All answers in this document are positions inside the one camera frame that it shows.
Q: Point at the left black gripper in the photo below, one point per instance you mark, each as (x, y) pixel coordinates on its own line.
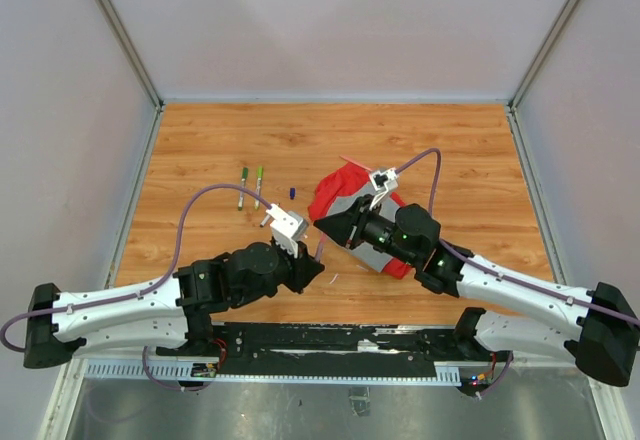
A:
(304, 266)

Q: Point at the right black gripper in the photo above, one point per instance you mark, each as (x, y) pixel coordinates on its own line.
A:
(340, 227)

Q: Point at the white marker green end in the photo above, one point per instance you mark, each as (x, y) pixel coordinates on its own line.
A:
(257, 202)

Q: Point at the orange white pen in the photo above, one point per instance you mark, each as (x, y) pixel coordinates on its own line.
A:
(241, 198)

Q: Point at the purple pen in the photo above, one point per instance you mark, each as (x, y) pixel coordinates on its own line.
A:
(319, 251)

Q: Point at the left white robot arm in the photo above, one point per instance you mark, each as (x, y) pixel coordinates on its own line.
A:
(172, 313)

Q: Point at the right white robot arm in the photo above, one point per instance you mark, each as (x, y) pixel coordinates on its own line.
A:
(596, 329)

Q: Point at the red and grey cloth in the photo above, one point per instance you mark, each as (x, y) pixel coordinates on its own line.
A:
(337, 192)

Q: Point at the white marker blue end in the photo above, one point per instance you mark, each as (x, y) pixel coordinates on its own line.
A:
(264, 222)

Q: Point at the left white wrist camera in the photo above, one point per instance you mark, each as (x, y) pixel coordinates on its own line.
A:
(287, 228)

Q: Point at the white slotted cable duct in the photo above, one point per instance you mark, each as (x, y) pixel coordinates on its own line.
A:
(190, 371)

